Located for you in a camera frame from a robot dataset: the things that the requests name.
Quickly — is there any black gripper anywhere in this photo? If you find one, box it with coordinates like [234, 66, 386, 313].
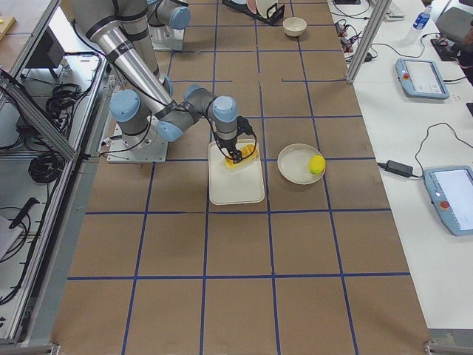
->
[215, 115, 253, 162]

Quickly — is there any orange striped bread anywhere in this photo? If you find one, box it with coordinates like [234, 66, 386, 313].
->
[224, 143, 259, 170]

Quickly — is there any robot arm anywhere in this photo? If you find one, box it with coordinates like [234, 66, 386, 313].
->
[71, 1, 257, 166]
[147, 0, 191, 30]

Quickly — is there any black plate rack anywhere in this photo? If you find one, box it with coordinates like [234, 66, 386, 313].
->
[222, 0, 285, 26]

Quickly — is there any cream plate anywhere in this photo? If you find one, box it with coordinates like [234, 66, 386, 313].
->
[256, 0, 278, 18]

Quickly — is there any white rectangular tray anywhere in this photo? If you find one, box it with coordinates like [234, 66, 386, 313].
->
[208, 142, 265, 205]

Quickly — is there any white shallow bowl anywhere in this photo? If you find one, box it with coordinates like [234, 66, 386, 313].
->
[277, 143, 326, 185]

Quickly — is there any yellow lemon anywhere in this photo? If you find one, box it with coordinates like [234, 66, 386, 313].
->
[308, 155, 326, 175]

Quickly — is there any small cream bowl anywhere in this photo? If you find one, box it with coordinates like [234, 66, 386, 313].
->
[282, 17, 307, 37]

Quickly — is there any black power brick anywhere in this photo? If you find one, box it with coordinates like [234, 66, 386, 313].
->
[384, 160, 413, 178]

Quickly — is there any far teach pendant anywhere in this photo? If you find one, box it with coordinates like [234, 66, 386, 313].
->
[395, 58, 449, 100]

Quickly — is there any teach pendant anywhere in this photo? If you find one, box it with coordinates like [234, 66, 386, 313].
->
[423, 166, 472, 237]
[395, 58, 449, 100]

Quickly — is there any near teach pendant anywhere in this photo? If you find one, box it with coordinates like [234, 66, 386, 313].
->
[423, 166, 472, 237]

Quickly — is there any water bottle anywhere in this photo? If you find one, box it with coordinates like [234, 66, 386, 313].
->
[404, 5, 432, 44]

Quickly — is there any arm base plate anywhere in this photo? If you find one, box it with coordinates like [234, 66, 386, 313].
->
[149, 26, 185, 51]
[106, 118, 168, 164]

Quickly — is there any aluminium frame post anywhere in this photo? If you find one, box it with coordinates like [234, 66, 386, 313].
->
[346, 0, 391, 84]

